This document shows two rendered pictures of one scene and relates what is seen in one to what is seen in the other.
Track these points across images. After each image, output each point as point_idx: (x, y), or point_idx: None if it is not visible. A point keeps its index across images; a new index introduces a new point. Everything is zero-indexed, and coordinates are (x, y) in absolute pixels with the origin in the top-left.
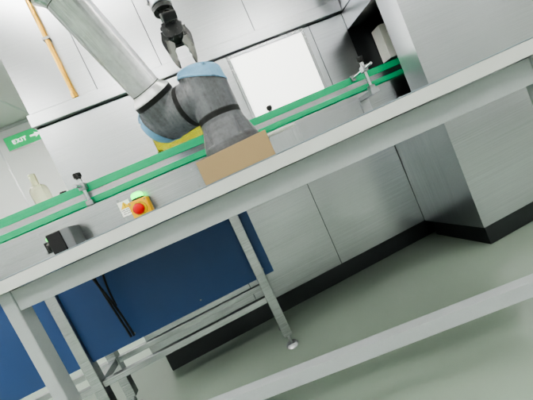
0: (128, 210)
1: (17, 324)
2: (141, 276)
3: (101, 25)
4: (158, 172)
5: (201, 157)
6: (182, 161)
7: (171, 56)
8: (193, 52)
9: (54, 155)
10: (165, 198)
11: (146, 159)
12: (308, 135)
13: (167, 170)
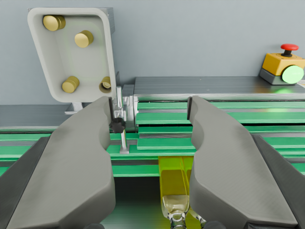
0: (301, 82)
1: None
2: None
3: None
4: (260, 103)
5: (184, 127)
6: (218, 104)
7: (233, 118)
8: (96, 104)
9: None
10: (248, 80)
11: (283, 117)
12: (24, 111)
13: (244, 102)
